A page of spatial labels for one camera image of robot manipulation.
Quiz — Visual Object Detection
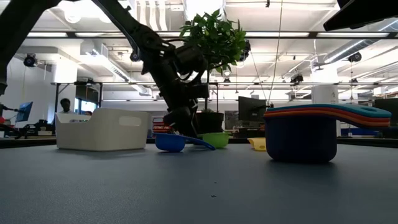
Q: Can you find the black computer monitor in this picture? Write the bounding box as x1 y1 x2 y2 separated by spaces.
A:
238 96 267 123

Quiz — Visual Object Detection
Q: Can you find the orange measuring cup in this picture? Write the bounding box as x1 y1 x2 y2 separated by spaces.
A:
264 111 392 126

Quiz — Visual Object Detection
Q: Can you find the teal measuring cup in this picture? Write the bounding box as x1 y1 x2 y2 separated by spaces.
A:
266 103 392 119

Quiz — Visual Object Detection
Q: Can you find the green measuring cup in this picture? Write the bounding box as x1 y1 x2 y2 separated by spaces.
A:
197 132 231 149

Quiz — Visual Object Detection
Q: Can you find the red storage shelf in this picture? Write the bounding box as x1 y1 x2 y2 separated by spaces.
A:
152 117 172 138

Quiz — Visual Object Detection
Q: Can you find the yellow measuring cup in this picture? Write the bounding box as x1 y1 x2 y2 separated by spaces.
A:
247 137 267 152

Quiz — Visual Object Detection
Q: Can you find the black table frame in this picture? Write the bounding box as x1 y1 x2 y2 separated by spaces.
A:
0 136 398 149

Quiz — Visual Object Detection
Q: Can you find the blue measuring cup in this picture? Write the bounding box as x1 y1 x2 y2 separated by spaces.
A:
154 133 216 153

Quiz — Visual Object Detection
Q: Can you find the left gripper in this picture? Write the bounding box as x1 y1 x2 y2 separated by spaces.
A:
152 62 210 138

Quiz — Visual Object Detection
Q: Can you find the white plastic basket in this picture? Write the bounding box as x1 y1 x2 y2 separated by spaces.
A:
55 107 152 152

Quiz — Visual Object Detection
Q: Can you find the green plant in black pot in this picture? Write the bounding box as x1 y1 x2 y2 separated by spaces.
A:
179 9 249 135

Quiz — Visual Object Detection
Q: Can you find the red measuring cup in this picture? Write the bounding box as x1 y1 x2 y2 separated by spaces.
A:
264 108 392 123

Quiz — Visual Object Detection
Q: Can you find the blue lit screen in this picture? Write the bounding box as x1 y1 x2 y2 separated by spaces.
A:
16 101 34 123

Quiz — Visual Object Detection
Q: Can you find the purple measuring cup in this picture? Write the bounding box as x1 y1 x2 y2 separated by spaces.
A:
263 114 391 164

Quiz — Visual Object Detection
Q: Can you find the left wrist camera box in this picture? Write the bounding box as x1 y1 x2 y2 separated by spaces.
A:
174 43 208 75

